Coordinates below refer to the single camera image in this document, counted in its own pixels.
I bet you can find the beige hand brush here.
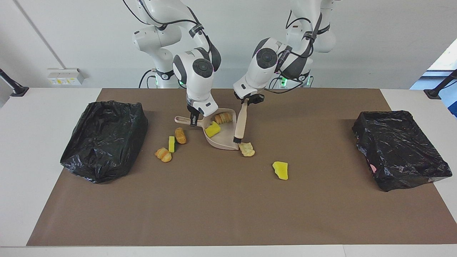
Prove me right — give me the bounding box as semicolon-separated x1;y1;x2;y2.
233;100;249;144

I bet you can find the notched yellow sponge piece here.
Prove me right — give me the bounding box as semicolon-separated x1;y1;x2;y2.
205;121;221;138

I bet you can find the orange striped bread piece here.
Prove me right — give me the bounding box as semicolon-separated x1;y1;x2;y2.
214;112;233;125

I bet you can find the beige plastic dustpan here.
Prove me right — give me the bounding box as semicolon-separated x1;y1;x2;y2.
174;108;239;151

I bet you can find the beige sponge chunk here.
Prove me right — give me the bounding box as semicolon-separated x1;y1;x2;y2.
238;142;255;157

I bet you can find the yellow sponge wedge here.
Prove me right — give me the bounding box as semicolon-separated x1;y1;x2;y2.
272;161;289;180

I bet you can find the black bag lined pink bin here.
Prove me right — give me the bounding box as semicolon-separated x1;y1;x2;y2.
352;110;453;192

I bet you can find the orange striped croissant piece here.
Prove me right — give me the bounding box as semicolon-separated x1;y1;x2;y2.
155;147;172;163

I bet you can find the brown table mat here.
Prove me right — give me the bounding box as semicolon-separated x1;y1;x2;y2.
27;89;457;247

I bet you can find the black stand foot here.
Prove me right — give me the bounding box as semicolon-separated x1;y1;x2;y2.
424;70;457;100
0;69;29;97

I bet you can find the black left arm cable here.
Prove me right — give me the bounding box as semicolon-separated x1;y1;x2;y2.
266;11;323;95

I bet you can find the black base cable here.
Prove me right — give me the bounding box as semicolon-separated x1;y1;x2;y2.
139;70;157;89

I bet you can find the white wall socket strip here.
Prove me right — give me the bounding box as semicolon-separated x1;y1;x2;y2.
47;68;85;86

